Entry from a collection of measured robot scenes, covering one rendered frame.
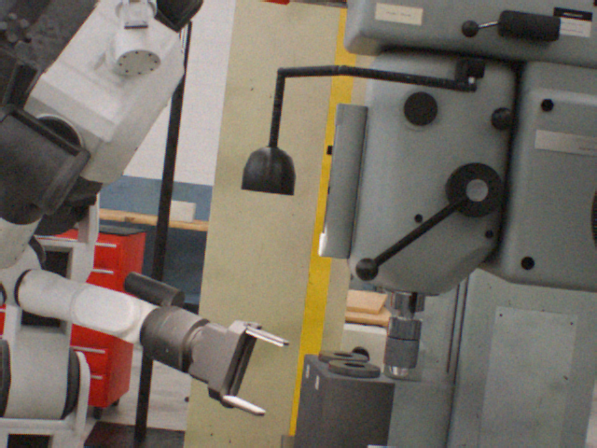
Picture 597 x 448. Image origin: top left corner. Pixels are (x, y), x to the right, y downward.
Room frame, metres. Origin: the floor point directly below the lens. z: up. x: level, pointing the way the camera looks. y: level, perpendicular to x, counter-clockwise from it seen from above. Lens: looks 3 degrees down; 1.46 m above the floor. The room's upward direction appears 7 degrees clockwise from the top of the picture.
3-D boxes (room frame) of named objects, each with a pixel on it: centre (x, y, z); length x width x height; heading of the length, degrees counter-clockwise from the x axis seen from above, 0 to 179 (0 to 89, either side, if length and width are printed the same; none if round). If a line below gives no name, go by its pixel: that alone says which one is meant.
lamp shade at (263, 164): (1.56, 0.05, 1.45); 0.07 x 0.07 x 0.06
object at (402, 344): (1.60, -0.16, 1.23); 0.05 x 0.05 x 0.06
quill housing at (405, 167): (1.60, -0.16, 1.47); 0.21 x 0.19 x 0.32; 3
